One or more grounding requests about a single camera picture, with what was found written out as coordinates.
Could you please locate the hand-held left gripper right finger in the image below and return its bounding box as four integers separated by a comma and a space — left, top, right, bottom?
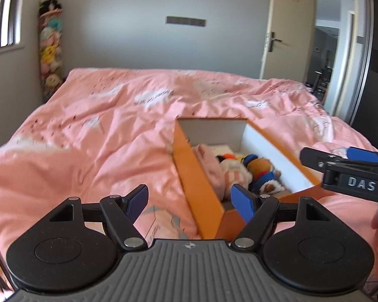
231, 184, 333, 248

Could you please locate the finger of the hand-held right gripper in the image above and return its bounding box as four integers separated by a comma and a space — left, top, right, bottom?
300, 147, 347, 173
346, 146, 378, 164

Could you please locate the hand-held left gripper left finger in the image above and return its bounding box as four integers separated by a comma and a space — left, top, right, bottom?
46, 184, 149, 250

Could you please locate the pink striped plush toy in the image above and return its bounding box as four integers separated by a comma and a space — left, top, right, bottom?
220, 160, 254, 196

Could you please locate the brown white plush toy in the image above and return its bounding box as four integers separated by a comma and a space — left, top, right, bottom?
260, 181, 287, 196

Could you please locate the blue sailor bear plush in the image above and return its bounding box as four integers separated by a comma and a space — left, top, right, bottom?
243, 154, 281, 187

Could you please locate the orange cardboard box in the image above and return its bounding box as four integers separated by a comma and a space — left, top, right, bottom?
172, 117, 330, 240

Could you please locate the pink printed blanket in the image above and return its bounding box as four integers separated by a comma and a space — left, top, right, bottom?
0, 67, 378, 258

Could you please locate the cream door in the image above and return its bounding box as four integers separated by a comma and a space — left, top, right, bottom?
260, 0, 317, 84

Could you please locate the clear tube of plush toys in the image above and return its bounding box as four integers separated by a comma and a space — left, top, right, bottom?
39, 2, 64, 99

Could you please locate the dark door handle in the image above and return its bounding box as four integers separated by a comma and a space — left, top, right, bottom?
269, 31, 283, 52

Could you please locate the grey wall socket panel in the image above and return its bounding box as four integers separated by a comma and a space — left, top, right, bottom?
166, 16, 206, 27

